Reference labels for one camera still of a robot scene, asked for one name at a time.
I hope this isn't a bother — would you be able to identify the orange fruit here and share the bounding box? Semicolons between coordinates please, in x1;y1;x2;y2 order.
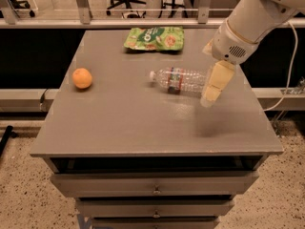
72;68;92;89

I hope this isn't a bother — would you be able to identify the green snack bag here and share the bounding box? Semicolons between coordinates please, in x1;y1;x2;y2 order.
124;27;184;52

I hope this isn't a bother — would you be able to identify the grey drawer cabinet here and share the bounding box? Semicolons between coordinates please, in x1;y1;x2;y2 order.
30;28;285;229

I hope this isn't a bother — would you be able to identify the black pole on floor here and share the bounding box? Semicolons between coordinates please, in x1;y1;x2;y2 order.
0;125;13;156

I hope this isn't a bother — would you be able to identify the top grey drawer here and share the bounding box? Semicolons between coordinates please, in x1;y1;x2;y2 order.
51;171;259;198

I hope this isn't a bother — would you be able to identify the grey drawer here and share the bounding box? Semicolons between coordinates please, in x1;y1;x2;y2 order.
91;218;219;229
51;171;259;198
76;198;234;219

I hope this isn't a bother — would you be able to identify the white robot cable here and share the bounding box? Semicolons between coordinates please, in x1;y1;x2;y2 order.
262;20;299;113

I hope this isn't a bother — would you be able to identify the metal railing frame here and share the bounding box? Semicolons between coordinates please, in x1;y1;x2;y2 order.
0;0;305;30

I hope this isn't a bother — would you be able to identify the black office chair left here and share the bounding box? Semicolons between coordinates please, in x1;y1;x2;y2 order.
9;0;35;17

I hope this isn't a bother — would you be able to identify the middle grey drawer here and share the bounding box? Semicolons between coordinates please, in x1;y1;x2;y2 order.
76;198;234;219

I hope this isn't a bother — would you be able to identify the clear plastic water bottle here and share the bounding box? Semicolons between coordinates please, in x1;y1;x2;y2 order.
150;67;207;93

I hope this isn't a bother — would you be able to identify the bottom grey drawer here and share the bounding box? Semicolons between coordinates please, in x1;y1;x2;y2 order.
91;218;219;229

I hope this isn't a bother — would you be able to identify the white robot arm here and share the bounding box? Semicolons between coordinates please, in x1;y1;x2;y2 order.
200;0;305;107

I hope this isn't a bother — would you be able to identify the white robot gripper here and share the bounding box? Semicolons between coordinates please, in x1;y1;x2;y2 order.
200;19;259;108

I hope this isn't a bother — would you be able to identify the black cable on ledge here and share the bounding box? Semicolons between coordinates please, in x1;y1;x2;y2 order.
39;88;51;113

